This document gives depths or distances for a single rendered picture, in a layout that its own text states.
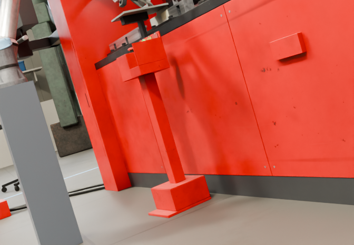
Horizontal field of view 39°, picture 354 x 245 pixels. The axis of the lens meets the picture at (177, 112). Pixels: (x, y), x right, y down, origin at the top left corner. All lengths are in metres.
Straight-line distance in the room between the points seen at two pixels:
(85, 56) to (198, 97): 1.27
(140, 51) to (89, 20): 1.24
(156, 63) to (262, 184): 0.73
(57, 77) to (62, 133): 0.93
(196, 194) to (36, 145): 0.77
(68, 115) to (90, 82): 4.99
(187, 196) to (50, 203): 0.62
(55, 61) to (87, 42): 5.01
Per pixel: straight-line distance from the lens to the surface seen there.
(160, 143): 2.43
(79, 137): 8.50
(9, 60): 2.41
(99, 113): 3.43
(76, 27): 3.49
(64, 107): 8.42
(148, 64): 2.34
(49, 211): 2.37
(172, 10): 2.65
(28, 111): 2.35
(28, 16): 3.55
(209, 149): 2.44
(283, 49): 1.83
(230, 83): 2.15
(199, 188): 2.42
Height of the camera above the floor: 0.56
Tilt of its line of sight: 3 degrees down
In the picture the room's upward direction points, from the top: 16 degrees counter-clockwise
